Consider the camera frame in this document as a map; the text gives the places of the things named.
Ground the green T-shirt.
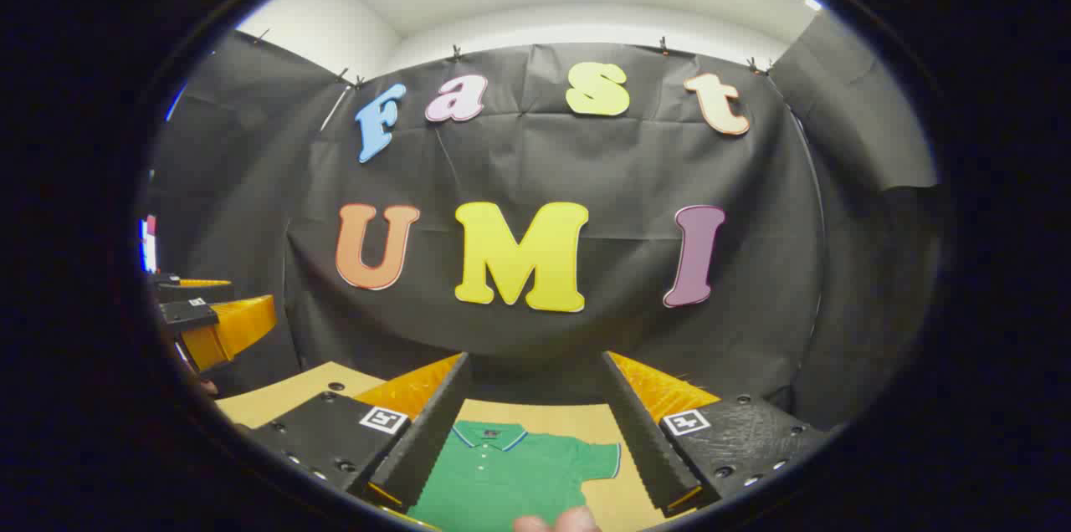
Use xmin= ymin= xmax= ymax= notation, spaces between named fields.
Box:
xmin=407 ymin=421 xmax=622 ymax=532

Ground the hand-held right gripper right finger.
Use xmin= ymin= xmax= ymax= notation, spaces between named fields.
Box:
xmin=598 ymin=350 xmax=833 ymax=518

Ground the black backdrop cloth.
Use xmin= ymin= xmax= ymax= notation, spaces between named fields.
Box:
xmin=142 ymin=9 xmax=942 ymax=432

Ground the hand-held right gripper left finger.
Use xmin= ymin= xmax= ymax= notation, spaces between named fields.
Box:
xmin=249 ymin=352 xmax=474 ymax=514

